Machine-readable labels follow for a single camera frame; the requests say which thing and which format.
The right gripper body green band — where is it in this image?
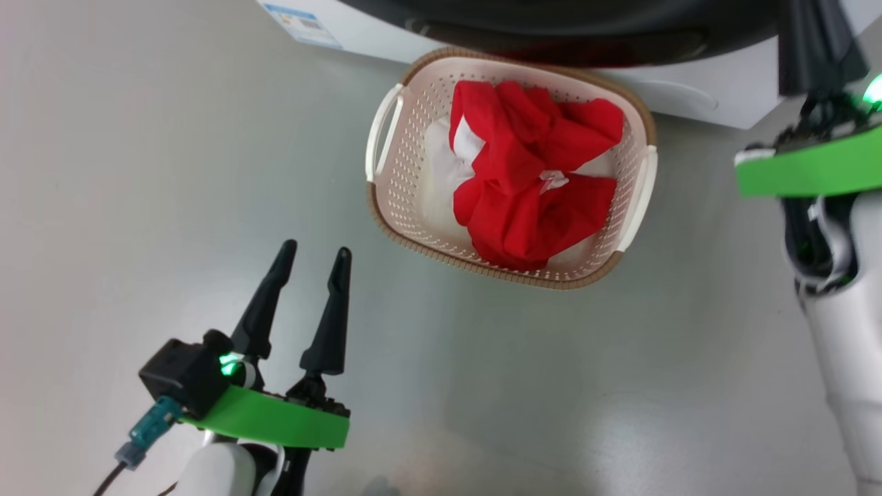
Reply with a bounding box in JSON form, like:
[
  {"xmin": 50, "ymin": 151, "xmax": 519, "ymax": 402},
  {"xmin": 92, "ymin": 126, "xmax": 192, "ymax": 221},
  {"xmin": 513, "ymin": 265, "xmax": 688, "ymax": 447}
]
[{"xmin": 734, "ymin": 90, "xmax": 882, "ymax": 200}]

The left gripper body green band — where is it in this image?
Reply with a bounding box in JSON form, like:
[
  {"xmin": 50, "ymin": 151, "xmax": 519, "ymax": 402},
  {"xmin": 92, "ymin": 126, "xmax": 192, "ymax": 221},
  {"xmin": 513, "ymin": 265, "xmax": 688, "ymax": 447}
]
[{"xmin": 181, "ymin": 375, "xmax": 351, "ymax": 451}]

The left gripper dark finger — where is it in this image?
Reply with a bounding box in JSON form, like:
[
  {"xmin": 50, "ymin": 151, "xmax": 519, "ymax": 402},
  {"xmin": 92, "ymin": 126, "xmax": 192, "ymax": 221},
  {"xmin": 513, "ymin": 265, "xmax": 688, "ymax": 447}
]
[
  {"xmin": 230, "ymin": 239, "xmax": 298, "ymax": 361},
  {"xmin": 300, "ymin": 247, "xmax": 353, "ymax": 376}
]

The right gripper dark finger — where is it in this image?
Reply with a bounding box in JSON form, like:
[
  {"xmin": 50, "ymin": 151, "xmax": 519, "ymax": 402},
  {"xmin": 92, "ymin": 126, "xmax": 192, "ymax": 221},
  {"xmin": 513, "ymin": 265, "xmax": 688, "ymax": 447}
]
[
  {"xmin": 823, "ymin": 0, "xmax": 870, "ymax": 90},
  {"xmin": 777, "ymin": 0, "xmax": 828, "ymax": 97}
]

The red and white garment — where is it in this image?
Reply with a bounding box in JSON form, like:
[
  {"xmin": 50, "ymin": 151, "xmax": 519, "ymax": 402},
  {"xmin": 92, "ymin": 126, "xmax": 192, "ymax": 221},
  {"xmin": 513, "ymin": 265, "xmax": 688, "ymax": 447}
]
[{"xmin": 420, "ymin": 117, "xmax": 617, "ymax": 271}]

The washing machine glass door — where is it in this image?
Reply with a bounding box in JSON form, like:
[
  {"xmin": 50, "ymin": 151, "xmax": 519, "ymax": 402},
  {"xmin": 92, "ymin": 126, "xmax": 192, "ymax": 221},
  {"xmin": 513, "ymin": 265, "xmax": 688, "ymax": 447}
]
[{"xmin": 338, "ymin": 0, "xmax": 786, "ymax": 68}]

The red garment white stripe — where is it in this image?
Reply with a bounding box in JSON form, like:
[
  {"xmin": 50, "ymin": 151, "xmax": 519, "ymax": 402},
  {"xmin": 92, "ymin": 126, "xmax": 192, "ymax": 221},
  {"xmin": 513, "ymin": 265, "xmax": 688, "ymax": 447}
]
[{"xmin": 449, "ymin": 80, "xmax": 625, "ymax": 194}]

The white front-load washing machine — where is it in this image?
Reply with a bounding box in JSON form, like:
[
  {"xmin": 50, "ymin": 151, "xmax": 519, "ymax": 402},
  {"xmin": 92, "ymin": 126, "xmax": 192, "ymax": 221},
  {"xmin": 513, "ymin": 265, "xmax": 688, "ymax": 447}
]
[{"xmin": 256, "ymin": 0, "xmax": 882, "ymax": 130}]

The cream perforated basket brown rim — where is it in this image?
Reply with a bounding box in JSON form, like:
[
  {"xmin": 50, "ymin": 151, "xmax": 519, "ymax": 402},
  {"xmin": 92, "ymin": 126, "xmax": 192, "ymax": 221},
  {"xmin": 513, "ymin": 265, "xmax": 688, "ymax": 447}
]
[{"xmin": 365, "ymin": 47, "xmax": 659, "ymax": 290}]

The round white filter cover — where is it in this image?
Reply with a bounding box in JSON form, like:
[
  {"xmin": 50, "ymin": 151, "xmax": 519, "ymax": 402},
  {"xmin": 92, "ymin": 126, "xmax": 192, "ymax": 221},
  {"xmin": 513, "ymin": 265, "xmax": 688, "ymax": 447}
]
[{"xmin": 624, "ymin": 78, "xmax": 719, "ymax": 112}]

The blue energy label sticker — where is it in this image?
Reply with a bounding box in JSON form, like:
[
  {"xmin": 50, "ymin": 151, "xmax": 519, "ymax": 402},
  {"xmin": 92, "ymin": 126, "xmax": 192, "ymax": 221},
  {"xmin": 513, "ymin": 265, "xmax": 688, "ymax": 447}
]
[{"xmin": 260, "ymin": 3, "xmax": 343, "ymax": 50}]

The teal left cable connector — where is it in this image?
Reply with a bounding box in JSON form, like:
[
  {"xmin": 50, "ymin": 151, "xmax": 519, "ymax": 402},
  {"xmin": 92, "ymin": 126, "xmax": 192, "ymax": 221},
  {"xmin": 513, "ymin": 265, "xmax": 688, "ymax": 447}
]
[{"xmin": 114, "ymin": 396, "xmax": 181, "ymax": 471}]

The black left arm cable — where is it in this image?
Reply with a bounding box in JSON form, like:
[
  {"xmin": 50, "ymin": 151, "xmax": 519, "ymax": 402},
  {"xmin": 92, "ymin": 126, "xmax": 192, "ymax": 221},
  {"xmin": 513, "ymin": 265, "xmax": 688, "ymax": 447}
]
[{"xmin": 93, "ymin": 462, "xmax": 132, "ymax": 496}]

